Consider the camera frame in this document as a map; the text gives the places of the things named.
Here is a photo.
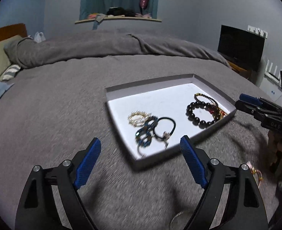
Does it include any pink wine glass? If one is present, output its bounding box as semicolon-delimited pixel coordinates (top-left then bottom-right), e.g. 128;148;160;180
139;0;149;16

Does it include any pearl bracelet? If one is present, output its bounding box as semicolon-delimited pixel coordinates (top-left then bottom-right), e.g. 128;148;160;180
128;111;152;127

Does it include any black monitor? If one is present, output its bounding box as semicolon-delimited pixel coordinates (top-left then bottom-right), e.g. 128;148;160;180
217;25;265;72

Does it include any red and gold tassel ornament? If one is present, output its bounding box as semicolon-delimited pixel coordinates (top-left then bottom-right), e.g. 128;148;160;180
209;105;228;121

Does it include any wall hook rack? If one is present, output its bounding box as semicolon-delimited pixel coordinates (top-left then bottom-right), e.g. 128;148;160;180
248;25;269;38

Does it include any striped pillow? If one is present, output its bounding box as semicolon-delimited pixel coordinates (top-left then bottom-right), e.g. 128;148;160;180
0;64;22;81

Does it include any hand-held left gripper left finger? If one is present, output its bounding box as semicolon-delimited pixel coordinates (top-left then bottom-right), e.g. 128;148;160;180
15;138;102;230

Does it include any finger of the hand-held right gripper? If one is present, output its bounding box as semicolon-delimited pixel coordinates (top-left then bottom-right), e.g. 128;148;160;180
239;93;282;112
235;100;271;126

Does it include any grey duvet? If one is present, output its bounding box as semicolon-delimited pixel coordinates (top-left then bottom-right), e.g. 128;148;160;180
4;30;232;69

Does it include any wooden stand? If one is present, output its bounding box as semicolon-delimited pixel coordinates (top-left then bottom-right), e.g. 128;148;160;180
218;53;252;80

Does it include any black hair tie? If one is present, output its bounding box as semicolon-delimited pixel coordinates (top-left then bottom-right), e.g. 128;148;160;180
154;117;176;142

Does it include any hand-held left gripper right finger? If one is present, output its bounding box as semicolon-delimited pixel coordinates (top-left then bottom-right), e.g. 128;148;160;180
179;135;268;230

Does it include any grey cardboard box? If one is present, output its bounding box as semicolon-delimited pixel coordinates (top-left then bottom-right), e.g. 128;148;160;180
105;74;237;171

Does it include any white cabinet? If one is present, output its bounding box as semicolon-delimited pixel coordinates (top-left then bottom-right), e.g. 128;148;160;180
260;74;282;104

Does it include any white plastic bag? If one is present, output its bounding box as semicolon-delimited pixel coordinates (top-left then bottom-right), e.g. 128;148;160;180
33;32;45;43

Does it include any pink cord bracelet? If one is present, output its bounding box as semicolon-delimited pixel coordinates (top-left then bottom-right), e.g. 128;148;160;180
248;162;264;183

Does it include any white router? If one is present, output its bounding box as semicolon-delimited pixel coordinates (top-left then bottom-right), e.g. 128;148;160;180
263;56;282;80

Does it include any wooden headboard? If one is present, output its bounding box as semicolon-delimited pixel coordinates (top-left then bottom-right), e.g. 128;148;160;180
0;23;27;47

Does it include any colourful cloth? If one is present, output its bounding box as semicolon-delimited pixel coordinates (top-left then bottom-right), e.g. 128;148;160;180
87;13;107;30

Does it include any grey bed cover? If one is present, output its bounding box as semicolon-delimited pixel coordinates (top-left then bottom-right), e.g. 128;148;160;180
0;55;282;230

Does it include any purple bead bracelet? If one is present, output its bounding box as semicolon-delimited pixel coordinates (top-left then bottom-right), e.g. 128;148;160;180
194;93;219;108

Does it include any dark clothes pile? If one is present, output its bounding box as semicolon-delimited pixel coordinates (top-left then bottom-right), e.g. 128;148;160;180
107;7;137;17

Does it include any dark blue bead bracelet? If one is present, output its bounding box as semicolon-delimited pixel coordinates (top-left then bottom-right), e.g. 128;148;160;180
135;116;159;148

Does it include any large dark bead bracelet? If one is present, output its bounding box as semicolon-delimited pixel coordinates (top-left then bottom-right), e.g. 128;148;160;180
186;102;219;129

